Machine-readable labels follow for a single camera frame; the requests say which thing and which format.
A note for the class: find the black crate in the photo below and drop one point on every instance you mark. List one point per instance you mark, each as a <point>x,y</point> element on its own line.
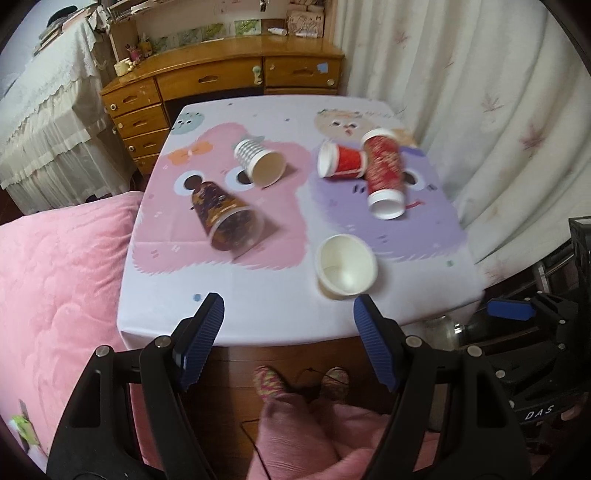
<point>581,254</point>

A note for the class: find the pink blanket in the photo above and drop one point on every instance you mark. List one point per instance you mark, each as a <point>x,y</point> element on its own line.
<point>60,286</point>

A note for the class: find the decorated cardboard box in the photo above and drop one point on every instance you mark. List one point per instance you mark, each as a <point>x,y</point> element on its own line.
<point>305,22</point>

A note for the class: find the tall red patterned paper cup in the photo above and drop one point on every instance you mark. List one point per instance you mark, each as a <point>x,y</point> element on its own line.
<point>383,166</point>

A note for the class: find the small red paper cup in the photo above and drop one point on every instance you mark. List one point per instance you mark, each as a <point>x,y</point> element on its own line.
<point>348,160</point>

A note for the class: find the person's legs in pink pants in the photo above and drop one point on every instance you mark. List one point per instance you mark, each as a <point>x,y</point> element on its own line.
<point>314,443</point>

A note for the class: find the patterned slipper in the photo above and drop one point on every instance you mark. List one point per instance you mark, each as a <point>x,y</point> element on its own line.
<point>270,382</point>
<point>335,382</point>

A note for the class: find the white tube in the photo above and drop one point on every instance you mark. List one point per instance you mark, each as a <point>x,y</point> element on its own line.
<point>278,31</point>

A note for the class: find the dark patterned paper cup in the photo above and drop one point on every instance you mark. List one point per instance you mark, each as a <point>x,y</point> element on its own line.
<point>217,207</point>

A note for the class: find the white floral curtain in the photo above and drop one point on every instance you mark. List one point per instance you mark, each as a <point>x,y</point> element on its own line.
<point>485,115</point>

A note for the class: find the cartoon printed tablecloth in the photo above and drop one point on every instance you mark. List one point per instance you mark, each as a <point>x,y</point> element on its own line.
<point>286,286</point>

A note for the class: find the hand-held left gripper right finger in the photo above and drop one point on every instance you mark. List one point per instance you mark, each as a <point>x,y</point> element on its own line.
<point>375,347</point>

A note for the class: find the white lace cover cloth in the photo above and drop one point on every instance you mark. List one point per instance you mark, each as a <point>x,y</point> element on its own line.
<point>51,115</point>

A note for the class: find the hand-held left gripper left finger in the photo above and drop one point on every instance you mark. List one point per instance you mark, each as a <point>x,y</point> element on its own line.
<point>202,344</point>

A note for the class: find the small figurines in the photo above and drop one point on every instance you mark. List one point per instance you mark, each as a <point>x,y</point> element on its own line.
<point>138,50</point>

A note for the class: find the white striped paper cup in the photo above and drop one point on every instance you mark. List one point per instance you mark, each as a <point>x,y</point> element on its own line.
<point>258,159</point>

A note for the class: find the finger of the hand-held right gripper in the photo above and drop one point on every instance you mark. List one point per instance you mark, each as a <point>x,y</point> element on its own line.
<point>510,309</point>

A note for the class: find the wooden desk with drawers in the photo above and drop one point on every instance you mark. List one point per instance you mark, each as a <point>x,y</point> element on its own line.
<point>217,60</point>

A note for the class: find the plain white paper cup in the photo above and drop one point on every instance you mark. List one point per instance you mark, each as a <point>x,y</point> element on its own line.
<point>345,265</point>

